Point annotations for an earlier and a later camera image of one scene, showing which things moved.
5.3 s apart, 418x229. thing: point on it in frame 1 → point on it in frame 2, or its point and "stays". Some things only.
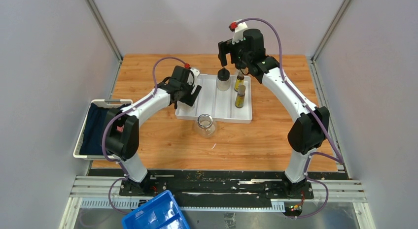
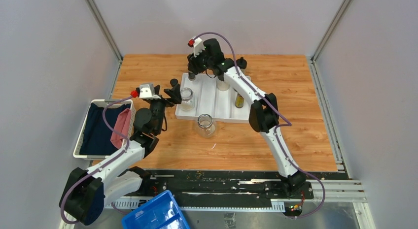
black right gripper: [225, 47] → [194, 66]
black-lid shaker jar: [223, 81] stays
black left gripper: [190, 99] → [174, 94]
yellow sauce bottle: [240, 96] stays
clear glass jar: [205, 127] stays
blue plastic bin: [161, 212] stays
